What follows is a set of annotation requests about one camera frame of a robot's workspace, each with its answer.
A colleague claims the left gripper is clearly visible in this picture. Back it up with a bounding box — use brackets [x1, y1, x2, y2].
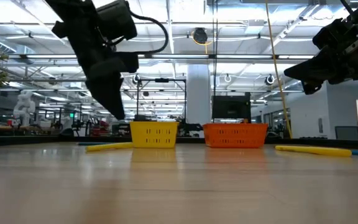
[70, 30, 140, 121]

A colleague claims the yellow pencil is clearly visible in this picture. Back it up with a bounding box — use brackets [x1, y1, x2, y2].
[85, 142, 134, 153]
[274, 145, 353, 157]

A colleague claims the red equipment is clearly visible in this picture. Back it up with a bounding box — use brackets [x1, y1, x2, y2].
[90, 119, 111, 137]

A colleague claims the yellow plastic basket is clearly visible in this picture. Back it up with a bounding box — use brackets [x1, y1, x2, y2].
[129, 121, 180, 149]

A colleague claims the grey office chair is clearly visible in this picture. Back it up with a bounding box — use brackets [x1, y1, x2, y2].
[334, 125, 358, 141]

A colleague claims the black computer case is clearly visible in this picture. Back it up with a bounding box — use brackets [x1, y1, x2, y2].
[211, 92, 252, 123]

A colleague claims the white column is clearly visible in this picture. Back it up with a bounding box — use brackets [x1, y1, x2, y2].
[186, 63, 213, 138]

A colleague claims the orange plastic basket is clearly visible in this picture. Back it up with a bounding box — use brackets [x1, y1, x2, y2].
[202, 123, 269, 149]

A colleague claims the yellow hanging cable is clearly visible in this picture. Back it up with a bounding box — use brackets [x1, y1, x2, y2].
[265, 0, 293, 139]

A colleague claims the black robot station frame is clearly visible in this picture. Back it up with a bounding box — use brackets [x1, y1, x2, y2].
[135, 77, 188, 123]

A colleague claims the black right camera cable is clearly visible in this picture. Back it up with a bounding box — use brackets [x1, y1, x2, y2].
[340, 0, 354, 15]

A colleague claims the black camera cable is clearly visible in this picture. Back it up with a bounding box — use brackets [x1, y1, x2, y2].
[340, 0, 354, 15]
[113, 11, 170, 55]

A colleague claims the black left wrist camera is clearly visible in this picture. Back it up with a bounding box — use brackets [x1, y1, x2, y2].
[95, 0, 139, 42]

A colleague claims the black left camera cable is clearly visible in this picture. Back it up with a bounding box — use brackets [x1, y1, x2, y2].
[113, 11, 170, 55]

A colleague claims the black aluminium table frame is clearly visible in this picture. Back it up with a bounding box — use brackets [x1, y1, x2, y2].
[0, 135, 358, 151]

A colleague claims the black hanging cable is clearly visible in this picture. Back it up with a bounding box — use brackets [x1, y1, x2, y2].
[211, 0, 219, 124]

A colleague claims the black ceiling cable reel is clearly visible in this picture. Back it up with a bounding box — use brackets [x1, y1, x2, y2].
[192, 27, 209, 54]

